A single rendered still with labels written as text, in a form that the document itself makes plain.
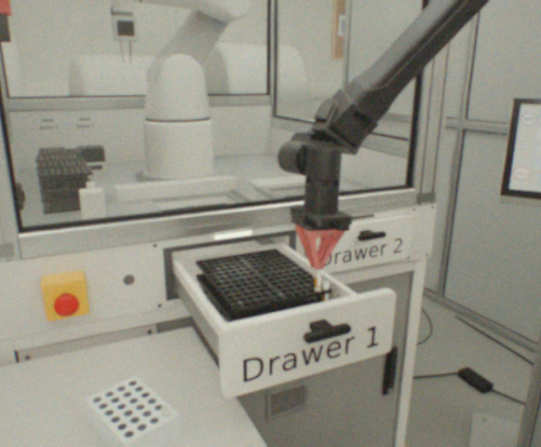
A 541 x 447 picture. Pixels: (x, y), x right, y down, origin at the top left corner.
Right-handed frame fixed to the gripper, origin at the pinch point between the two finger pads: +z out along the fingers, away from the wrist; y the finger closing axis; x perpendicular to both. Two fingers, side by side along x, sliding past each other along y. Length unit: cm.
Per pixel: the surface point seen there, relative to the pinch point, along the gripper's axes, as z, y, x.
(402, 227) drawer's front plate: 0.8, -21.9, 35.8
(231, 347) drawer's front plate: 6.6, 11.7, -19.2
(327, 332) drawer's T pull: 4.9, 15.0, -6.3
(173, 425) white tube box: 18.3, 9.6, -26.6
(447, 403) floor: 85, -57, 97
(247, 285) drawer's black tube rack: 5.0, -6.1, -10.2
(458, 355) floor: 82, -82, 127
